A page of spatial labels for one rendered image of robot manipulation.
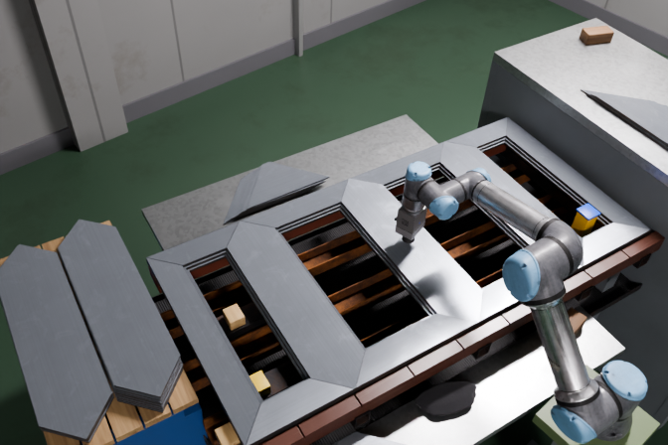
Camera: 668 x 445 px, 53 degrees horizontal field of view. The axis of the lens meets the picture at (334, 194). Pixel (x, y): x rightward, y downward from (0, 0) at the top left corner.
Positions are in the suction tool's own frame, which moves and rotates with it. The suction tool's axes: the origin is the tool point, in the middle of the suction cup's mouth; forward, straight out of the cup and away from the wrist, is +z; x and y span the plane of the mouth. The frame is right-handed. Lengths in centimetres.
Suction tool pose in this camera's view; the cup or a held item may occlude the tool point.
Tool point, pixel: (408, 238)
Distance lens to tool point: 224.0
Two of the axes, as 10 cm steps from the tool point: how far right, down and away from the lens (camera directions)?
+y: -5.9, 5.5, -6.0
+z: -0.3, 7.2, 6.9
